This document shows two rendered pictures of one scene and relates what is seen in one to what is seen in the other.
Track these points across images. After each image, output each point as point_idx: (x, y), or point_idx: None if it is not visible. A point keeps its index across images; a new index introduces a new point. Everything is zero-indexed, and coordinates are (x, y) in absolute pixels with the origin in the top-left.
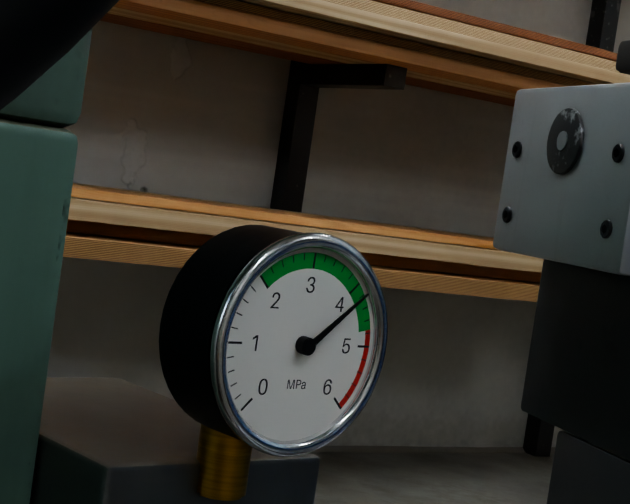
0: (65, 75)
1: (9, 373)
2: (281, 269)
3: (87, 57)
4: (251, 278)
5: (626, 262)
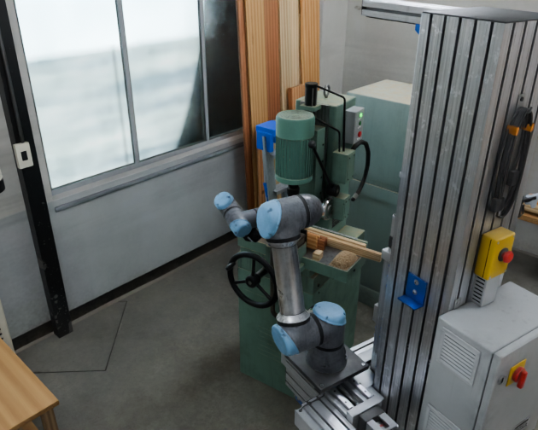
0: (311, 292)
1: (309, 306)
2: (311, 309)
3: (312, 291)
4: (308, 309)
5: (372, 319)
